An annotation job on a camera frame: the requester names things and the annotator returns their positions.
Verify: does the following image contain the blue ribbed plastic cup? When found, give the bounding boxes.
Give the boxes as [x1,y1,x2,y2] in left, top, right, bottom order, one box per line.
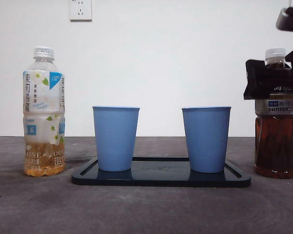
[181,106,232,174]
[92,105,141,172]

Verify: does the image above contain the jasmine tea bottle pale label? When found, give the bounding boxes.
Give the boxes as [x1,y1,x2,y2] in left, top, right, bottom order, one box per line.
[22,46,66,177]

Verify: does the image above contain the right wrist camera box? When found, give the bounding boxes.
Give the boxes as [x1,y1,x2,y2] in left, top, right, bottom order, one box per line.
[275,7,293,33]

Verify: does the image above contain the dark oolong tea bottle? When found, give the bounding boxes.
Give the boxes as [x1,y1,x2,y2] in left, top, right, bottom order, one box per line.
[253,47,293,179]

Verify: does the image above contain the dark blue flat tray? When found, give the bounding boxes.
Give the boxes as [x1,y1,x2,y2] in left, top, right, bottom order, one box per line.
[71,156,251,188]

